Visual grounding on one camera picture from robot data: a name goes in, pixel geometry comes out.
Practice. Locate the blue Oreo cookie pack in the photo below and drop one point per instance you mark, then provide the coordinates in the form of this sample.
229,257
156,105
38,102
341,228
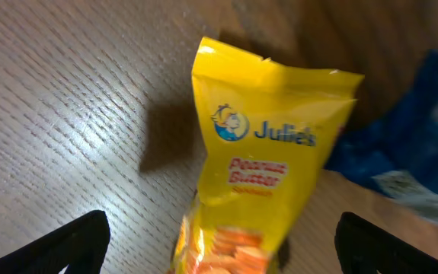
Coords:
397,155

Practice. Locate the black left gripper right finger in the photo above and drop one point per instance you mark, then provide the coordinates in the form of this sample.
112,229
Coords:
364,248

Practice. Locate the yellow orange snack packet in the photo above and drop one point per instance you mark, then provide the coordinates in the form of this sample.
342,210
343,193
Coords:
268,130

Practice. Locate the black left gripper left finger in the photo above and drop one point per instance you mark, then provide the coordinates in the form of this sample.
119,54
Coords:
77,247

